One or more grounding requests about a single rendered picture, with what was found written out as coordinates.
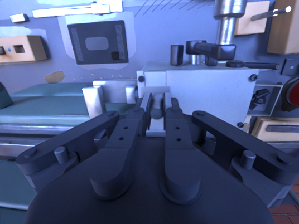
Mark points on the white rail bracket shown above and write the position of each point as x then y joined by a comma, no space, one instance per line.
116,89

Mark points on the dark square plate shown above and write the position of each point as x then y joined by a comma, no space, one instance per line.
98,43

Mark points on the steel spindle column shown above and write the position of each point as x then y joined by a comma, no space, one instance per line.
230,21

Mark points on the tan square box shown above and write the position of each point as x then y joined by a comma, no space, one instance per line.
252,18

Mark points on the dark switch box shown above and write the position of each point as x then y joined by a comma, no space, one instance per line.
290,67

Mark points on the teal machine table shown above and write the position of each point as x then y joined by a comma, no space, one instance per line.
42,105

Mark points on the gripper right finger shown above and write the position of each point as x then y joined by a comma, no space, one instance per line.
233,135

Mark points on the black clamp part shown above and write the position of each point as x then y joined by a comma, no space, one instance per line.
259,98

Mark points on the white stop dog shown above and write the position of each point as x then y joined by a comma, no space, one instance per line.
93,102

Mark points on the tan slotted rack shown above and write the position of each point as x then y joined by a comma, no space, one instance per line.
25,50

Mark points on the red round button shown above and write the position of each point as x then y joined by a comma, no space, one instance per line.
293,93

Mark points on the tall tan box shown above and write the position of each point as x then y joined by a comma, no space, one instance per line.
285,32

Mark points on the small black block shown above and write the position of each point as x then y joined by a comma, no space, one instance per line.
176,54

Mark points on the tan tray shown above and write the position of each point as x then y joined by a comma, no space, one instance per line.
275,128

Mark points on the dark feed lever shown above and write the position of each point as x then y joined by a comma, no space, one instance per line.
210,51

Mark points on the white machine feed box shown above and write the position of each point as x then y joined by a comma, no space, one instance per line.
205,93

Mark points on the small white block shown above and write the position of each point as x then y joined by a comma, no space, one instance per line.
19,18

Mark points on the grey trip plunger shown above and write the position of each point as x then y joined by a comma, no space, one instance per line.
157,109

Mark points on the black bolt head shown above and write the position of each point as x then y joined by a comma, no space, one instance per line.
141,78
240,124

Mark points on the white open frame box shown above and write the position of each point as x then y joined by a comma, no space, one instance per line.
273,100

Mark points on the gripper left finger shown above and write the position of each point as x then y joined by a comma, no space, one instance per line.
70,137

